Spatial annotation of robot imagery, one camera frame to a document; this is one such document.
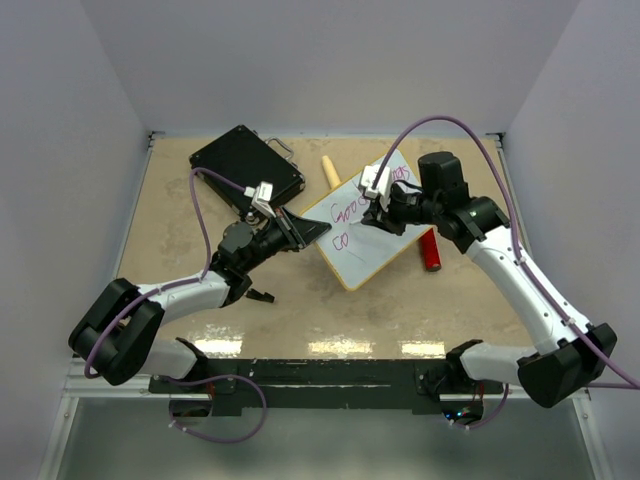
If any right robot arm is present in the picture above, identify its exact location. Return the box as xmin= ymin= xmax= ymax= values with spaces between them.
xmin=358 ymin=152 xmax=617 ymax=408

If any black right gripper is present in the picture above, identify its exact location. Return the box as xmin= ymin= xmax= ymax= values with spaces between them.
xmin=362 ymin=184 xmax=442 ymax=236

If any yellow framed whiteboard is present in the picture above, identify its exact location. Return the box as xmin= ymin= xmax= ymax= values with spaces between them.
xmin=302 ymin=171 xmax=432 ymax=291

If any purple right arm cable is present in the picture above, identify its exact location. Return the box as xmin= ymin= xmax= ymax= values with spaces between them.
xmin=372 ymin=115 xmax=640 ymax=431

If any whiteboard metal stand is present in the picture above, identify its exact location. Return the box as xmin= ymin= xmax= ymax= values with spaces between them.
xmin=246 ymin=288 xmax=275 ymax=303

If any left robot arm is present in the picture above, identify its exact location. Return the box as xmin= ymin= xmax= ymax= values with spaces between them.
xmin=68 ymin=208 xmax=331 ymax=392

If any red glitter toy microphone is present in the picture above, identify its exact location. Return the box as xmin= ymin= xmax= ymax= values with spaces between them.
xmin=419 ymin=229 xmax=442 ymax=272

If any black hard case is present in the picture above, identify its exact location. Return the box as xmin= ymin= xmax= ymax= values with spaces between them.
xmin=189 ymin=125 xmax=306 ymax=223

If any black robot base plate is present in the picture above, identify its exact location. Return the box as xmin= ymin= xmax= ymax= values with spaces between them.
xmin=149 ymin=359 xmax=504 ymax=417

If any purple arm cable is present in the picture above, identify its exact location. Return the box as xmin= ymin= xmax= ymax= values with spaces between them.
xmin=372 ymin=115 xmax=640 ymax=431
xmin=82 ymin=167 xmax=268 ymax=444

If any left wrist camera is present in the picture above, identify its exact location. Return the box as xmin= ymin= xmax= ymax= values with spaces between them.
xmin=243 ymin=181 xmax=275 ymax=218

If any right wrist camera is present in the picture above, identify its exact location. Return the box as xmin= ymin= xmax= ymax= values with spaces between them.
xmin=358 ymin=165 xmax=393 ymax=211

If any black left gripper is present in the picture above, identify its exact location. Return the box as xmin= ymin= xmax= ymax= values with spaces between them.
xmin=241 ymin=205 xmax=330 ymax=274

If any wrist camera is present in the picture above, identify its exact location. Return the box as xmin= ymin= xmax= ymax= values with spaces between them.
xmin=358 ymin=165 xmax=393 ymax=211
xmin=243 ymin=181 xmax=275 ymax=218

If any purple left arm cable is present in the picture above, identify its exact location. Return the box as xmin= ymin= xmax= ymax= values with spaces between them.
xmin=82 ymin=167 xmax=268 ymax=444

